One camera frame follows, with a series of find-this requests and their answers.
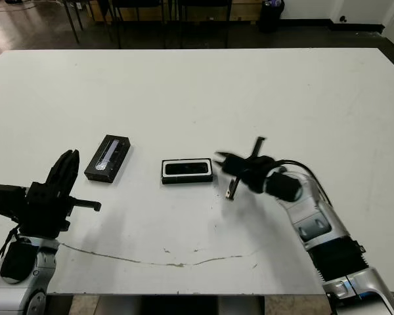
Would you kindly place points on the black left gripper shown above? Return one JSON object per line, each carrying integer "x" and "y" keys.
{"x": 46, "y": 213}

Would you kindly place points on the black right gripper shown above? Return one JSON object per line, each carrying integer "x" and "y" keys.
{"x": 249, "y": 170}

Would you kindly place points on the slim black camera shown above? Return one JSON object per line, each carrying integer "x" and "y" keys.
{"x": 187, "y": 168}

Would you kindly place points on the black box lid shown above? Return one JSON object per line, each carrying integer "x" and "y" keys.
{"x": 108, "y": 159}

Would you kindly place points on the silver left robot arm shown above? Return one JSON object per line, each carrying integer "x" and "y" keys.
{"x": 23, "y": 288}

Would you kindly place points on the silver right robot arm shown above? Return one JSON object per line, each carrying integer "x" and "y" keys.
{"x": 328, "y": 229}

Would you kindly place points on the black box base white insert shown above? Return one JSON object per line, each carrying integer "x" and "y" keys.
{"x": 187, "y": 180}

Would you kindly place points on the grey robot lower body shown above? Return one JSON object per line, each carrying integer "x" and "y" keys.
{"x": 180, "y": 305}

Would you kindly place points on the black trash bin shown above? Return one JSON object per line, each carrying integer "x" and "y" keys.
{"x": 272, "y": 14}

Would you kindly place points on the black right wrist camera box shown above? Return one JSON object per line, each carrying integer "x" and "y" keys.
{"x": 282, "y": 187}

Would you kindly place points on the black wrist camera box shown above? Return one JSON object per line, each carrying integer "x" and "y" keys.
{"x": 6, "y": 203}
{"x": 282, "y": 187}

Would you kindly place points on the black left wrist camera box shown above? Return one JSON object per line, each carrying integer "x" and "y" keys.
{"x": 6, "y": 203}

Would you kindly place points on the small black wall fitting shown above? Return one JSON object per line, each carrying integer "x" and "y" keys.
{"x": 343, "y": 19}

